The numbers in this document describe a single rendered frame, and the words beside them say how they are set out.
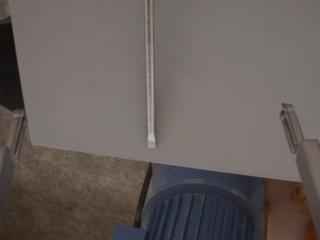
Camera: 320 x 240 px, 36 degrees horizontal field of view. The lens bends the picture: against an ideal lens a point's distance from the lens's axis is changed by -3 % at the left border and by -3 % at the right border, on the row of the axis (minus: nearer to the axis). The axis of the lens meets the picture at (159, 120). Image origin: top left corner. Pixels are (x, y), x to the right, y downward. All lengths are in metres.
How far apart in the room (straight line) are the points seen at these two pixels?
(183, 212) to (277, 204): 0.27
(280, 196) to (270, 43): 0.95
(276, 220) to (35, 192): 1.31
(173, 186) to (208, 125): 0.77
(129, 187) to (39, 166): 0.38
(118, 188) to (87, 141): 1.83
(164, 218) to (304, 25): 0.79
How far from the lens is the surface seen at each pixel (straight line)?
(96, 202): 2.17
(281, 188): 1.11
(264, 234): 1.08
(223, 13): 0.19
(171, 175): 1.09
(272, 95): 0.21
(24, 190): 2.27
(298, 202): 1.12
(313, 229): 1.18
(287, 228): 1.21
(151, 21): 0.19
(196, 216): 0.94
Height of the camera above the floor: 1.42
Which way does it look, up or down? 52 degrees down
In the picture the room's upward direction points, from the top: 161 degrees counter-clockwise
